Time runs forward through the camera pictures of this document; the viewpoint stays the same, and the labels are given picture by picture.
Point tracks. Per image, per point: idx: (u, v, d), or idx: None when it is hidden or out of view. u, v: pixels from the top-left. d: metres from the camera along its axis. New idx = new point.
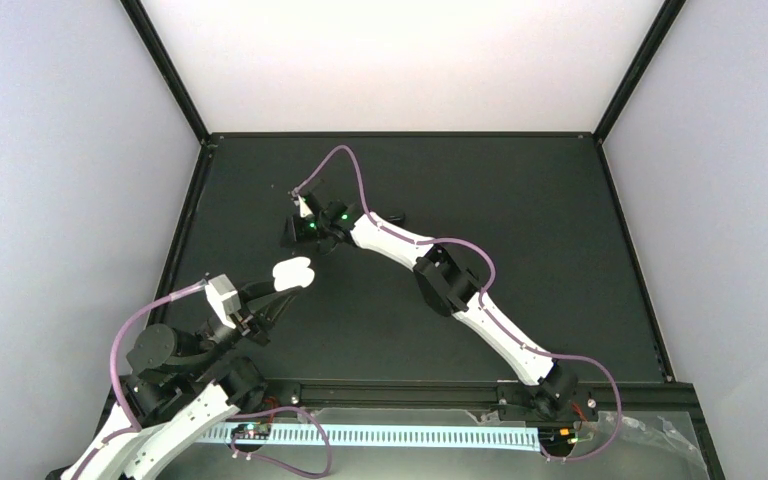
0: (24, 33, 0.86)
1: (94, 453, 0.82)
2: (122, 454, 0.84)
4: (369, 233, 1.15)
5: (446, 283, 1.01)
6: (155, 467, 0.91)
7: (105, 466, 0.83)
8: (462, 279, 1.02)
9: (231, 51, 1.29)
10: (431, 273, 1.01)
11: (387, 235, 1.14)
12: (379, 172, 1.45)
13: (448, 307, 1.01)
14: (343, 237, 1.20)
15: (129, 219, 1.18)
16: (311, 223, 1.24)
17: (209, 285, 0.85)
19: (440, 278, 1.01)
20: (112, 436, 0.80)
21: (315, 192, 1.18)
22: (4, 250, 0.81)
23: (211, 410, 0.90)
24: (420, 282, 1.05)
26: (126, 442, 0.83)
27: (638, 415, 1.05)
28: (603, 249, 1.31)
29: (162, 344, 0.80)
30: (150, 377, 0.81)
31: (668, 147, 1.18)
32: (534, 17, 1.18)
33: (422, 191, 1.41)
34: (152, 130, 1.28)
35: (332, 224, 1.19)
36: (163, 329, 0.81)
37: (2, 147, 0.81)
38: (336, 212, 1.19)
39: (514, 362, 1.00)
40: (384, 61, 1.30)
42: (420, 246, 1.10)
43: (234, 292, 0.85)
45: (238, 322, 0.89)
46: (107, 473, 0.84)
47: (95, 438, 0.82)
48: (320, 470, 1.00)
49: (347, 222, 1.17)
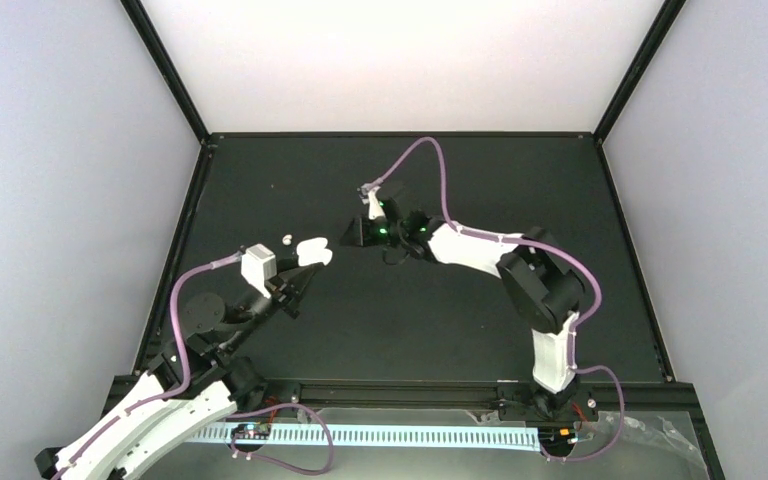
0: (26, 33, 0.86)
1: (114, 423, 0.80)
2: (132, 436, 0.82)
4: (446, 237, 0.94)
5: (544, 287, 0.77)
6: (147, 459, 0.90)
7: (114, 446, 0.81)
8: (565, 286, 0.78)
9: (230, 50, 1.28)
10: (523, 272, 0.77)
11: (469, 242, 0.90)
12: (419, 182, 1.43)
13: (548, 322, 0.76)
14: (422, 254, 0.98)
15: (129, 218, 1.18)
16: (381, 228, 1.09)
17: (244, 254, 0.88)
19: (538, 287, 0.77)
20: (139, 404, 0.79)
21: (396, 198, 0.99)
22: (5, 250, 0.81)
23: (213, 405, 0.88)
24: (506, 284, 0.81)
26: (146, 418, 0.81)
27: (638, 415, 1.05)
28: (602, 249, 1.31)
29: (208, 309, 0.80)
30: (192, 345, 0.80)
31: (667, 147, 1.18)
32: (534, 17, 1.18)
33: (424, 191, 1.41)
34: (152, 130, 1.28)
35: (409, 237, 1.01)
36: (209, 296, 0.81)
37: (5, 146, 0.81)
38: (415, 223, 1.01)
39: (543, 363, 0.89)
40: (386, 59, 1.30)
42: (506, 244, 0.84)
43: (272, 256, 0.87)
45: (273, 291, 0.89)
46: (110, 457, 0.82)
47: (118, 406, 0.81)
48: (320, 467, 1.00)
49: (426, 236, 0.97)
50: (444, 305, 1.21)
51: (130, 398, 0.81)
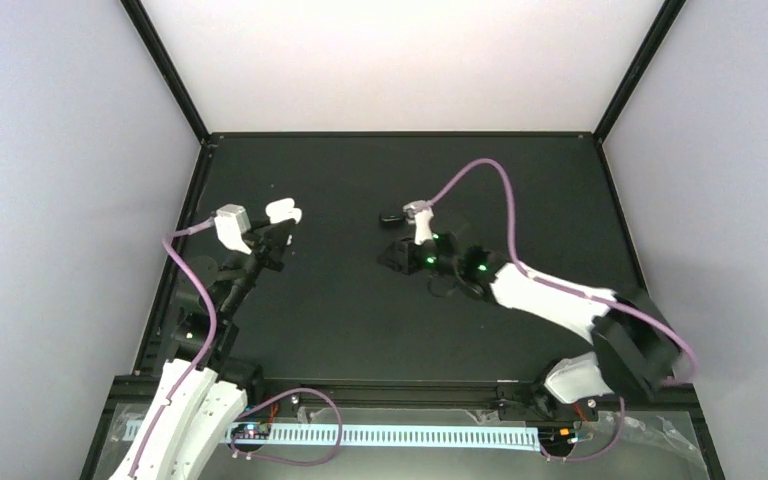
0: (24, 33, 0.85)
1: (161, 413, 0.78)
2: (185, 421, 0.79)
4: (512, 280, 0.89)
5: (641, 353, 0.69)
6: (194, 471, 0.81)
7: (175, 428, 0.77)
8: (666, 351, 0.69)
9: (228, 48, 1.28)
10: (617, 338, 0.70)
11: (544, 292, 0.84)
12: (509, 191, 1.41)
13: (643, 393, 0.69)
14: (479, 294, 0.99)
15: (129, 216, 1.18)
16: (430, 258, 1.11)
17: (216, 218, 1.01)
19: (632, 350, 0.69)
20: (184, 377, 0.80)
21: (455, 233, 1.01)
22: (3, 250, 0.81)
23: (227, 400, 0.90)
24: (599, 350, 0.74)
26: (191, 399, 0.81)
27: (638, 415, 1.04)
28: (603, 249, 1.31)
29: (201, 269, 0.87)
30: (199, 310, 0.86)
31: (667, 146, 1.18)
32: (535, 15, 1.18)
33: (510, 195, 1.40)
34: (152, 129, 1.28)
35: (466, 275, 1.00)
36: (196, 260, 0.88)
37: (2, 146, 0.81)
38: (475, 261, 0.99)
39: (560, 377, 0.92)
40: (388, 56, 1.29)
42: (594, 303, 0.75)
43: (242, 211, 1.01)
45: (253, 248, 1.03)
46: (170, 450, 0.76)
47: (155, 402, 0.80)
48: (317, 458, 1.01)
49: (486, 274, 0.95)
50: (444, 304, 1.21)
51: (165, 387, 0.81)
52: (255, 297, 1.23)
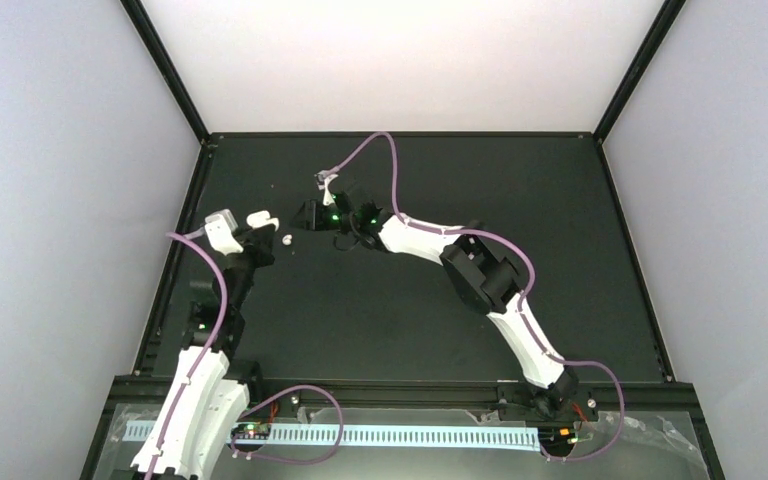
0: (23, 34, 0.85)
1: (182, 392, 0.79)
2: (202, 401, 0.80)
4: (395, 234, 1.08)
5: (483, 274, 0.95)
6: (208, 461, 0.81)
7: (197, 404, 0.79)
8: (501, 271, 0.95)
9: (228, 48, 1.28)
10: (463, 262, 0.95)
11: (416, 232, 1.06)
12: (509, 191, 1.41)
13: (487, 303, 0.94)
14: (373, 243, 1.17)
15: (130, 216, 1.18)
16: (335, 215, 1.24)
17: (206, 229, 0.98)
19: (473, 270, 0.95)
20: (202, 355, 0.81)
21: (348, 191, 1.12)
22: (1, 250, 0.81)
23: (230, 395, 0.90)
24: (453, 275, 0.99)
26: (209, 378, 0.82)
27: (638, 415, 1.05)
28: (603, 249, 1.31)
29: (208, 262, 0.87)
30: (209, 301, 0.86)
31: (667, 147, 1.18)
32: (534, 16, 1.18)
33: (510, 195, 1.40)
34: (151, 128, 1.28)
35: (362, 228, 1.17)
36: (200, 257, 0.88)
37: (1, 147, 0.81)
38: (366, 215, 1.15)
39: (528, 362, 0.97)
40: (387, 57, 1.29)
42: (447, 235, 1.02)
43: (227, 212, 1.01)
45: (244, 247, 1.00)
46: (192, 431, 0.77)
47: (175, 380, 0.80)
48: (319, 456, 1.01)
49: (376, 227, 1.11)
50: (444, 304, 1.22)
51: (185, 365, 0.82)
52: (255, 297, 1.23)
